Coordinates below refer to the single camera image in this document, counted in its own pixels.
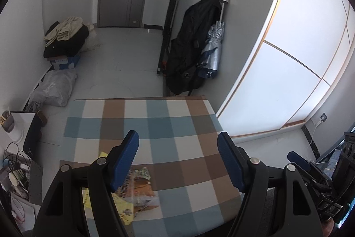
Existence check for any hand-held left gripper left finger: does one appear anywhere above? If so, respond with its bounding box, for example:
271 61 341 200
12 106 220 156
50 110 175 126
33 130 140 237

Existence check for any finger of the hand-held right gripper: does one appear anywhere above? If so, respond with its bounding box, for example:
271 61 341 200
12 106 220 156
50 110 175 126
287 151 333 193

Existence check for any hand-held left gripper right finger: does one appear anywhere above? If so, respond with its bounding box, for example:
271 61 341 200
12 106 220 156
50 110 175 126
217 131 325 237

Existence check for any clear printed bread bag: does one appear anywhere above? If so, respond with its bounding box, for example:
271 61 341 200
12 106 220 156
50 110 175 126
114 167 160 212

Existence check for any yellow plastic bag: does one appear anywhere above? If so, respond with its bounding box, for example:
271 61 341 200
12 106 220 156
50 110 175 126
82 152 134 226

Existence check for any checkered cloth table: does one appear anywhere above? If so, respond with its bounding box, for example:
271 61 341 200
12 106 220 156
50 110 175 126
59 95 250 237

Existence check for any frosted glass window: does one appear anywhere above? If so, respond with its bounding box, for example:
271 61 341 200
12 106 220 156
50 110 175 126
216 0 355 139

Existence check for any grey speckled board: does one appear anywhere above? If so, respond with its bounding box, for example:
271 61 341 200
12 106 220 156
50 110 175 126
28 161 44 204

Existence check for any grey plastic bag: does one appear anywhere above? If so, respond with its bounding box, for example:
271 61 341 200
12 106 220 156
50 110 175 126
28 70 78 107

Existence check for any white side table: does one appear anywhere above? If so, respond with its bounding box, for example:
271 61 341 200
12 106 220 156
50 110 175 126
0 112 36 143

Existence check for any silver folded umbrella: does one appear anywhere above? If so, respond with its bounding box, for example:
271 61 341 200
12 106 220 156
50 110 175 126
197 0 231 79

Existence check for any paper cup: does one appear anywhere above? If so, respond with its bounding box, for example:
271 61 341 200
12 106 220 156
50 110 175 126
8 170 21 186

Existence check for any blue cardboard box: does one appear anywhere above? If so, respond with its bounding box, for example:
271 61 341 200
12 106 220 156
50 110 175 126
47 53 81 71

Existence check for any grey white utensil holder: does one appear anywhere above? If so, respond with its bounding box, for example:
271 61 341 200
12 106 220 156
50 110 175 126
0 108 24 144

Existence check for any black backpack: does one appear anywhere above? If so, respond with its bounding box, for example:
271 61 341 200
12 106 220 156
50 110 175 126
166 0 228 96

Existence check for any white cloth bag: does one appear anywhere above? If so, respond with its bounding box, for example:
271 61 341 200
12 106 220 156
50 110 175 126
80 23 102 53

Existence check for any beige clothing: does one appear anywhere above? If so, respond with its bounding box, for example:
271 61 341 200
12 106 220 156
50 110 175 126
44 16 84 46

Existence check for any white charging cable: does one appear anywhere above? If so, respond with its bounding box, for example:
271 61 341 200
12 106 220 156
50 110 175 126
308 120 323 164

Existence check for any black cable bundle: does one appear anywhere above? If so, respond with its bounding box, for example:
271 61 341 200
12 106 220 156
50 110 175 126
4 142 32 172

